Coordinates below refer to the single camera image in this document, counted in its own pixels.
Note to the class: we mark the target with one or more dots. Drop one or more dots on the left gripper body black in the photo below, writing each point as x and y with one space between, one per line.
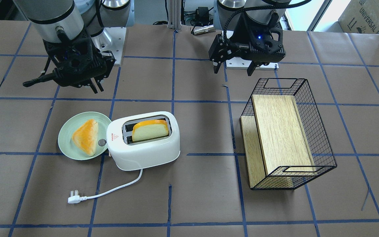
238 37

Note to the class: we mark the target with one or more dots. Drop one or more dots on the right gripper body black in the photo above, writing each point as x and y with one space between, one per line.
105 64

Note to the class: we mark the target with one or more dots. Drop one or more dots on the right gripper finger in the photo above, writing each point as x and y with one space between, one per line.
92 86
99 85

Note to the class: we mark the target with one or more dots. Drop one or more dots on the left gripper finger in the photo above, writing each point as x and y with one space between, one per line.
219 52
252 67

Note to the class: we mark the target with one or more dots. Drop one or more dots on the white two-slot toaster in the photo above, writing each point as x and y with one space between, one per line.
130 156

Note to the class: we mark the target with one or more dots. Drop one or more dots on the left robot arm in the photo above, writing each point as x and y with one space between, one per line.
227 12

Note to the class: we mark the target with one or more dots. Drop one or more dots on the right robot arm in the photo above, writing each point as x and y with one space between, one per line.
72 17

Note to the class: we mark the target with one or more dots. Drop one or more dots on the bread slice in toaster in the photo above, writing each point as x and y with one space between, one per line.
149 129

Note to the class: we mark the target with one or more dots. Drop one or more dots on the black power adapter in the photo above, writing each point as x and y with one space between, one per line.
202 13

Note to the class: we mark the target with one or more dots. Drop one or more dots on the light green plate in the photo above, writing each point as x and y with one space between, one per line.
65 141

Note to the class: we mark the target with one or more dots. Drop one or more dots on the triangular bread on plate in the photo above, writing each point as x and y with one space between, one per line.
85 137

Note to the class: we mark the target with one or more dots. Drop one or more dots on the wooden box in basket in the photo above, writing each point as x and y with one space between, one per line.
277 152

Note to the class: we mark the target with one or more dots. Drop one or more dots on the cardboard box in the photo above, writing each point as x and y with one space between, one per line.
360 16

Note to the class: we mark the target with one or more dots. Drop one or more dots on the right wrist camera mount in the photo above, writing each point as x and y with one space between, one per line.
72 60

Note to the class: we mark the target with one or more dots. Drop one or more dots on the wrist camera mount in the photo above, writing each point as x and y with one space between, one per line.
72 60
264 38

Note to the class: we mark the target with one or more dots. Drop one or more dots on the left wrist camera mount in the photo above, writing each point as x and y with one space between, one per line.
264 38

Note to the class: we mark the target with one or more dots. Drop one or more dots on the aluminium frame post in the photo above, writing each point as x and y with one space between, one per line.
175 14

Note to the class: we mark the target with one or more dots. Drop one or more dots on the black wire basket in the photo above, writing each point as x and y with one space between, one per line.
314 129

